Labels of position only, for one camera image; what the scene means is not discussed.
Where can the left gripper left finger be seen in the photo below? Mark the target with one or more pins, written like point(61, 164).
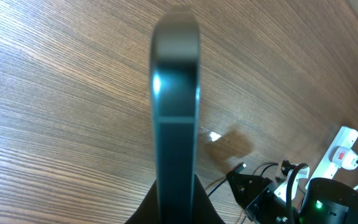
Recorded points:
point(148, 211)

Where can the smartphone with teal screen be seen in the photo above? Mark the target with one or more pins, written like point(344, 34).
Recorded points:
point(174, 95)

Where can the white USB charger plug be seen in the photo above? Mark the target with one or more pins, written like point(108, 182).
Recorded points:
point(345, 158)

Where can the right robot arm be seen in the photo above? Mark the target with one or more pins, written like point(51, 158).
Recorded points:
point(326, 201)

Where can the white power strip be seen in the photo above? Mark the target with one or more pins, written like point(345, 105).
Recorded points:
point(346, 137)

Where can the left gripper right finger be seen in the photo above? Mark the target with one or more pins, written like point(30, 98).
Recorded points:
point(203, 210)

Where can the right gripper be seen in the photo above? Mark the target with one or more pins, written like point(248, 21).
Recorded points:
point(255, 194)

